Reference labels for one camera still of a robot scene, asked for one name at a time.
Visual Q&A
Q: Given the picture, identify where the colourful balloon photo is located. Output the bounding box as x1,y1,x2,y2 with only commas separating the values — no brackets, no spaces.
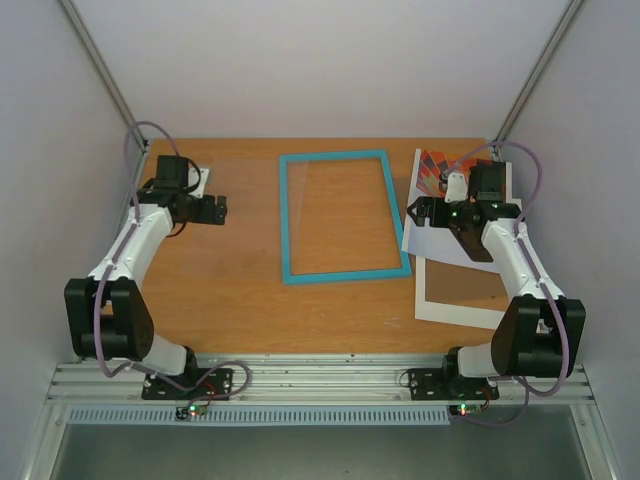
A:
402,149,521,272

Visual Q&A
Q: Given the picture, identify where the clear acrylic sheet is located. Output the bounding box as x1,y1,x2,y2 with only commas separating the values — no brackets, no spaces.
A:
183,157,401,282

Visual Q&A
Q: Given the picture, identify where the teal picture frame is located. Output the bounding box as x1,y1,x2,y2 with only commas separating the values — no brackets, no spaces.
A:
278,149,413,286

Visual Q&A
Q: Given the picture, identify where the white mat board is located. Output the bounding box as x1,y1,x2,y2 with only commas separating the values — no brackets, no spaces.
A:
415,257,508,330

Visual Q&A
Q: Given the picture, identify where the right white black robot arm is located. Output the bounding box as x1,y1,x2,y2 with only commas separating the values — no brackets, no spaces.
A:
407,162,586,397

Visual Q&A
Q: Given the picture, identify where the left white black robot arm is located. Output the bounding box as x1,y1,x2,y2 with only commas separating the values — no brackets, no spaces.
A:
64,155,227,398

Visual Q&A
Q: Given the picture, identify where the right small circuit board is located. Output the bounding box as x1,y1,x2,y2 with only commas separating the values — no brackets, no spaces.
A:
449,403,488,417

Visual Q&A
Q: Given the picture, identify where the small circuit board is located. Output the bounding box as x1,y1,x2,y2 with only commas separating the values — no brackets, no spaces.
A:
175,405,208,421
449,403,488,417

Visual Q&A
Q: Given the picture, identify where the left small circuit board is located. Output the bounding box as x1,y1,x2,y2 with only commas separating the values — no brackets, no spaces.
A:
175,405,208,421

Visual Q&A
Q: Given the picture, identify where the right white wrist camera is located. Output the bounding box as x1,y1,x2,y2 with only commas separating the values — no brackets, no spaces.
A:
444,170,468,204

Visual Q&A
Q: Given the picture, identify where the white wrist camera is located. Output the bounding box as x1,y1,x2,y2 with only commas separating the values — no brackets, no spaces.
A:
186,167,210,198
444,170,468,204

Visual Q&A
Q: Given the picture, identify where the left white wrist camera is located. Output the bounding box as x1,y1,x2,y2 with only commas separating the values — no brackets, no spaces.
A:
186,167,210,198

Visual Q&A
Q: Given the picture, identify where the right aluminium corner post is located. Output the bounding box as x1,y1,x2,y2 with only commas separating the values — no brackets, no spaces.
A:
494,0,586,141

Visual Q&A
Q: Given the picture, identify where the aluminium corner post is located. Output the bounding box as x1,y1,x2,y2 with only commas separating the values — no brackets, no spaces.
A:
494,0,586,141
55,0,150,149

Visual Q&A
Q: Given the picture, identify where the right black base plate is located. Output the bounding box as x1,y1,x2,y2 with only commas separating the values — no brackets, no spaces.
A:
406,368,500,402

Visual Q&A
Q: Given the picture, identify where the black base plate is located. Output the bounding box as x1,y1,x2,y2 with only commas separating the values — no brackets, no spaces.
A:
141,368,233,401
406,368,500,402

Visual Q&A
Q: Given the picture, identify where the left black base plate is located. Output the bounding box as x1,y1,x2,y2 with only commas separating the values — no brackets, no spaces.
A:
141,368,233,401

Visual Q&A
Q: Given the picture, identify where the left aluminium corner post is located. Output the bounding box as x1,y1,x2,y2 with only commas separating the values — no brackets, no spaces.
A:
55,0,150,149

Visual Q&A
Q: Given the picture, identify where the aluminium front rail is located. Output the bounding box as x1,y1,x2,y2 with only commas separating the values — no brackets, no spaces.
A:
45,353,595,405

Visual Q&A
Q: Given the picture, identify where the grey slotted cable duct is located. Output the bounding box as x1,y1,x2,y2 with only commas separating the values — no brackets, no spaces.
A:
67,405,450,427

